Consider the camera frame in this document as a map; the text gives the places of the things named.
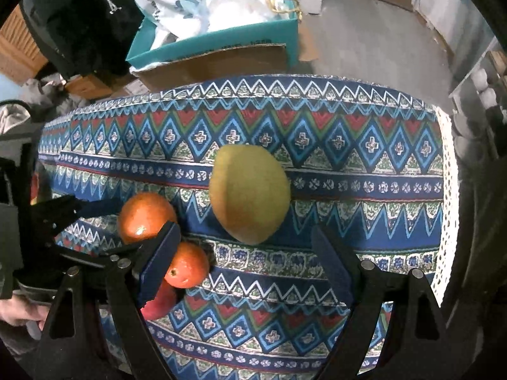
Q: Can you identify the large orange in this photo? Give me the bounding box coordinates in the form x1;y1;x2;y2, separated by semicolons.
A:
117;192;177;244

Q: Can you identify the teal cardboard box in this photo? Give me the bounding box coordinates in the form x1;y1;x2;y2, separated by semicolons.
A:
126;13;299;69

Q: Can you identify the clear plastic bag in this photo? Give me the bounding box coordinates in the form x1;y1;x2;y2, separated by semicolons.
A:
197;0;290;35

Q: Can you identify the grey shoe rack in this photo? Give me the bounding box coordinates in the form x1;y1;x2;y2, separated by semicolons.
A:
449;37;506;159

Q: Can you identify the wooden louvered cabinet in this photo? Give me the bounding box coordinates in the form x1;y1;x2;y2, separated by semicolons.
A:
0;5;48;85

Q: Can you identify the blue patterned tablecloth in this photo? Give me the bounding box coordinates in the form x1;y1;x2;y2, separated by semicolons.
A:
38;75;459;379

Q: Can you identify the brown cardboard box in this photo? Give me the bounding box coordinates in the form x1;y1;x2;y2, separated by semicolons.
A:
130;44;288;91

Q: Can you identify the wooden drawer box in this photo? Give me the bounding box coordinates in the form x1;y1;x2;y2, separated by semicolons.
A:
64;74;135;100

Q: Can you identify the small orange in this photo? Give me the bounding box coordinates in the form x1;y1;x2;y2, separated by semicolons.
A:
164;241;210;289

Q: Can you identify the left hand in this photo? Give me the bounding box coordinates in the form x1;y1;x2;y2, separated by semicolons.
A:
0;295;50;330

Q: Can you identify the grey clothes pile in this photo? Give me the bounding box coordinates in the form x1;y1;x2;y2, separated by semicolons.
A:
0;79;89;135

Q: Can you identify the black hanging garment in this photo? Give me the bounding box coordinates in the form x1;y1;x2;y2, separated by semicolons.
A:
19;0;143;82

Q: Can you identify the red apple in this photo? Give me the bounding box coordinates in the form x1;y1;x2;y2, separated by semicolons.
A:
141;280;177;321

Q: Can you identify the yellow-green pear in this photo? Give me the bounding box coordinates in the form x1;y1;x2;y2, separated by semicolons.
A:
209;144;291;245

